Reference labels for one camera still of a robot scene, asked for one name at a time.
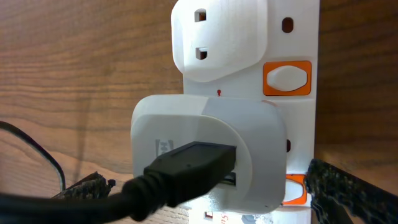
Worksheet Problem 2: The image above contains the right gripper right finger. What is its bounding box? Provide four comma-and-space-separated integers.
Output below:
304, 159, 397, 224

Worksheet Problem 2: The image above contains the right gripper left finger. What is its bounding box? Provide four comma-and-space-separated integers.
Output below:
53, 172, 116, 199

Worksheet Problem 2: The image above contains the black USB charging cable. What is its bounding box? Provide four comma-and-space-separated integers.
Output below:
0, 120, 237, 224

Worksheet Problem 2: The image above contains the white USB charger plug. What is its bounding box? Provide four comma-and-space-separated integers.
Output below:
131, 95, 287, 213

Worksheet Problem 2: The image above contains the white power strip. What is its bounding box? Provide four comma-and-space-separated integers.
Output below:
171, 0, 320, 223

